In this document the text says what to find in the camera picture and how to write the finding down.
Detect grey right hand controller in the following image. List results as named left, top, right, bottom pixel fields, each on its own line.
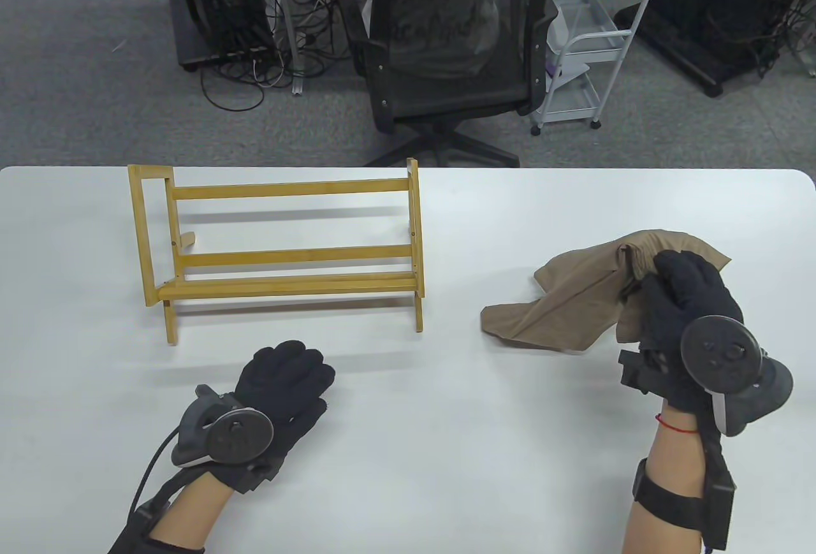
left=680, top=315, right=794, bottom=438

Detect grey left hand controller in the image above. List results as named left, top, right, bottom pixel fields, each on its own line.
left=171, top=384, right=275, bottom=469

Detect black mesh office chair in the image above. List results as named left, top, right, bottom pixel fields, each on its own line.
left=338, top=0, right=571, bottom=168

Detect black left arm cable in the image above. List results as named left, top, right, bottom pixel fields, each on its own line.
left=127, top=426, right=182, bottom=516

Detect red string bracelet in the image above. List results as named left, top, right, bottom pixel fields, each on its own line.
left=655, top=412, right=699, bottom=435

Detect black forearm strap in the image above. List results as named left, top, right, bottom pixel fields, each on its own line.
left=632, top=426, right=737, bottom=551
left=108, top=471, right=192, bottom=554

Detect wooden book rack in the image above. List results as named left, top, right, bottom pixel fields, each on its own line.
left=127, top=158, right=425, bottom=346

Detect person's right hand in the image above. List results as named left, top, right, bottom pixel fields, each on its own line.
left=617, top=251, right=745, bottom=414

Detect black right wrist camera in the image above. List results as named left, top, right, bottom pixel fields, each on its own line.
left=618, top=350, right=667, bottom=397

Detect black left forearm strap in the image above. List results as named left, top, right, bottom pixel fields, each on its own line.
left=108, top=471, right=192, bottom=554

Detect person's left forearm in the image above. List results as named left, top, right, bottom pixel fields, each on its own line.
left=150, top=474, right=233, bottom=554

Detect grey hand controller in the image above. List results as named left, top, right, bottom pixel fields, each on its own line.
left=171, top=384, right=275, bottom=469
left=680, top=315, right=794, bottom=438

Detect person's right forearm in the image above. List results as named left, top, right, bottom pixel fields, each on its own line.
left=622, top=411, right=708, bottom=554

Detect white metal table leg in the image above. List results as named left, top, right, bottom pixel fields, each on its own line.
left=268, top=0, right=307, bottom=96

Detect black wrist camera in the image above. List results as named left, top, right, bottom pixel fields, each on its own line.
left=618, top=350, right=667, bottom=397
left=236, top=462, right=284, bottom=495

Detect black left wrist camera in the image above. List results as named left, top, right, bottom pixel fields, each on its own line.
left=236, top=462, right=284, bottom=495

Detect person's left hand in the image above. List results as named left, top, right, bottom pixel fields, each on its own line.
left=210, top=340, right=337, bottom=495

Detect black right forearm strap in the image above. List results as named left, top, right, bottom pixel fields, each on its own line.
left=632, top=426, right=737, bottom=551

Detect tangle of black cables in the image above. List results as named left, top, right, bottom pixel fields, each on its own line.
left=201, top=0, right=358, bottom=112

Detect tan shorts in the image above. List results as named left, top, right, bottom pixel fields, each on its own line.
left=480, top=230, right=732, bottom=352

